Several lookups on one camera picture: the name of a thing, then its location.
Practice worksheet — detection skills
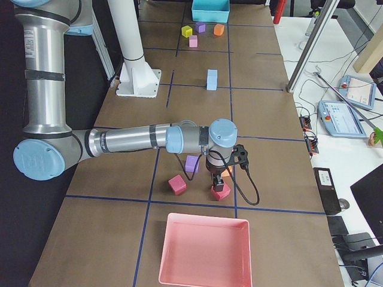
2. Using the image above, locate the dark pink foam block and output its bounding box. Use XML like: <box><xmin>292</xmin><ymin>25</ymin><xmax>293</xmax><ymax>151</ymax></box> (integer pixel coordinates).
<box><xmin>211</xmin><ymin>183</ymin><xmax>231</xmax><ymax>201</ymax></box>

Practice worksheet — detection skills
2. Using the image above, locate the teach pendant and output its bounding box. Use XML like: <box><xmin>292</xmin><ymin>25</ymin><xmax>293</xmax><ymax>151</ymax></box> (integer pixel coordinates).
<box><xmin>318</xmin><ymin>100</ymin><xmax>367</xmax><ymax>138</ymax></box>
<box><xmin>339</xmin><ymin>75</ymin><xmax>376</xmax><ymax>111</ymax></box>

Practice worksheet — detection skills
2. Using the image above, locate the purple foam block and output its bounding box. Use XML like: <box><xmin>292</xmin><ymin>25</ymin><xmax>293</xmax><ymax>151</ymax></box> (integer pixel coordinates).
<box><xmin>195</xmin><ymin>22</ymin><xmax>206</xmax><ymax>33</ymax></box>
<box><xmin>185</xmin><ymin>155</ymin><xmax>200</xmax><ymax>173</ymax></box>

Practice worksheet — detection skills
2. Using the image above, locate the light pink foam block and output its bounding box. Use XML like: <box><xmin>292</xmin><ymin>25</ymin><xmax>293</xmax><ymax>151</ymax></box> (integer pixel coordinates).
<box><xmin>189</xmin><ymin>35</ymin><xmax>198</xmax><ymax>48</ymax></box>

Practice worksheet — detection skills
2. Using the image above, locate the aluminium frame post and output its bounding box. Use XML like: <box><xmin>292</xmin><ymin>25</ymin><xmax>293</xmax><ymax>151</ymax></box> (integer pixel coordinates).
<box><xmin>286</xmin><ymin>0</ymin><xmax>339</xmax><ymax>93</ymax></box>

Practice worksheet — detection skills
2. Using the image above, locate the black box device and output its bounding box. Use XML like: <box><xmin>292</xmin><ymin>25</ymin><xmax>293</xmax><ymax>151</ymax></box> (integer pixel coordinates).
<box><xmin>313</xmin><ymin>167</ymin><xmax>341</xmax><ymax>215</ymax></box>

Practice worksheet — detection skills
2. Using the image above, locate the teal plastic bin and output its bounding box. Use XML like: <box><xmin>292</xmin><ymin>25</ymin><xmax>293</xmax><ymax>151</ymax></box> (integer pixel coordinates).
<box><xmin>191</xmin><ymin>0</ymin><xmax>230</xmax><ymax>23</ymax></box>

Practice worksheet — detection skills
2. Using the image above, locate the purple foam block right side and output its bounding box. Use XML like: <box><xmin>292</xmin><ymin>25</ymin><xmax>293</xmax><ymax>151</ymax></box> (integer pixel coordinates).
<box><xmin>185</xmin><ymin>155</ymin><xmax>200</xmax><ymax>173</ymax></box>

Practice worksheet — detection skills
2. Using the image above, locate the yellow foam block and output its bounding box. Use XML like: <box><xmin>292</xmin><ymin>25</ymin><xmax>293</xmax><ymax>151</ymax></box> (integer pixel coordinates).
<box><xmin>181</xmin><ymin>25</ymin><xmax>193</xmax><ymax>38</ymax></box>

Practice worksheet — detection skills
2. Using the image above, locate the teach pendant far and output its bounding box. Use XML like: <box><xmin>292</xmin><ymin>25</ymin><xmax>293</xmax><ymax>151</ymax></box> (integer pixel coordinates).
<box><xmin>339</xmin><ymin>75</ymin><xmax>376</xmax><ymax>111</ymax></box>

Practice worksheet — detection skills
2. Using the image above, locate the orange textured foam block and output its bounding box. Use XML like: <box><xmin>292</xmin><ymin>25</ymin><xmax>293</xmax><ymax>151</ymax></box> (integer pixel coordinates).
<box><xmin>221</xmin><ymin>166</ymin><xmax>233</xmax><ymax>178</ymax></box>

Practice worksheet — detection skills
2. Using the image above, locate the orange foam block left side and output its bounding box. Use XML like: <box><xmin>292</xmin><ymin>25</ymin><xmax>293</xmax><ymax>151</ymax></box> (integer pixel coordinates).
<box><xmin>213</xmin><ymin>24</ymin><xmax>225</xmax><ymax>36</ymax></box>

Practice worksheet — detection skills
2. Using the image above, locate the teach pendant near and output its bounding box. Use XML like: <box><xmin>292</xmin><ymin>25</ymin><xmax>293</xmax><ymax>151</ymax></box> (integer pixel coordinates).
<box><xmin>318</xmin><ymin>100</ymin><xmax>367</xmax><ymax>138</ymax></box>

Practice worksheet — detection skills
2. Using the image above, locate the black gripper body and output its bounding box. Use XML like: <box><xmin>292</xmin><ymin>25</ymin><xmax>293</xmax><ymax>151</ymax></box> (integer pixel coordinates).
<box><xmin>206</xmin><ymin>144</ymin><xmax>249</xmax><ymax>181</ymax></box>

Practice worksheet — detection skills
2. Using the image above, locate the light blue foam block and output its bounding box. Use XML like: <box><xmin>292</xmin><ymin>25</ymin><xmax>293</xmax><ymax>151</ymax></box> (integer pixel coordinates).
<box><xmin>206</xmin><ymin>78</ymin><xmax>217</xmax><ymax>91</ymax></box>

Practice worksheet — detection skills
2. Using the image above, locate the purple foam block left side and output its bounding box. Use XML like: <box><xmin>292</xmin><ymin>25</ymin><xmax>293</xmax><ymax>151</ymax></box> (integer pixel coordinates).
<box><xmin>195</xmin><ymin>22</ymin><xmax>206</xmax><ymax>33</ymax></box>

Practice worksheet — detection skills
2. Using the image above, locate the orange connector board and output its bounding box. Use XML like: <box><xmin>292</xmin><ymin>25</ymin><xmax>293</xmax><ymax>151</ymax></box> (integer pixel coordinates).
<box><xmin>299</xmin><ymin>115</ymin><xmax>319</xmax><ymax>158</ymax></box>

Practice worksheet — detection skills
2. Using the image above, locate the red fire extinguisher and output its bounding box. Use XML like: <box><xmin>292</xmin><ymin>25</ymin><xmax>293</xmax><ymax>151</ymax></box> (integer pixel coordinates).
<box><xmin>273</xmin><ymin>0</ymin><xmax>286</xmax><ymax>25</ymax></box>

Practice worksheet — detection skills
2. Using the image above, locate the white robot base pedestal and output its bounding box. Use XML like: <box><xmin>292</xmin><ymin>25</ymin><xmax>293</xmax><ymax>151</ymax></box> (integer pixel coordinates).
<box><xmin>108</xmin><ymin>0</ymin><xmax>162</xmax><ymax>98</ymax></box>

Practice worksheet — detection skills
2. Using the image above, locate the black monitor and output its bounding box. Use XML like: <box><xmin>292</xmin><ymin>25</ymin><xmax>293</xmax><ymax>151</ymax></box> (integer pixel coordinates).
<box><xmin>351</xmin><ymin>167</ymin><xmax>383</xmax><ymax>244</ymax></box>

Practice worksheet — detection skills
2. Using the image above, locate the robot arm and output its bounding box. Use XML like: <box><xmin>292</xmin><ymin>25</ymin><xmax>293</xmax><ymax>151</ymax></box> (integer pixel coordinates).
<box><xmin>13</xmin><ymin>1</ymin><xmax>249</xmax><ymax>193</ymax></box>

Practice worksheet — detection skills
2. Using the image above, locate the pink plastic tray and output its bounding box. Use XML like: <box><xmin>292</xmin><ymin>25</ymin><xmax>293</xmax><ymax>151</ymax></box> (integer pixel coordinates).
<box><xmin>159</xmin><ymin>213</ymin><xmax>253</xmax><ymax>286</ymax></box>

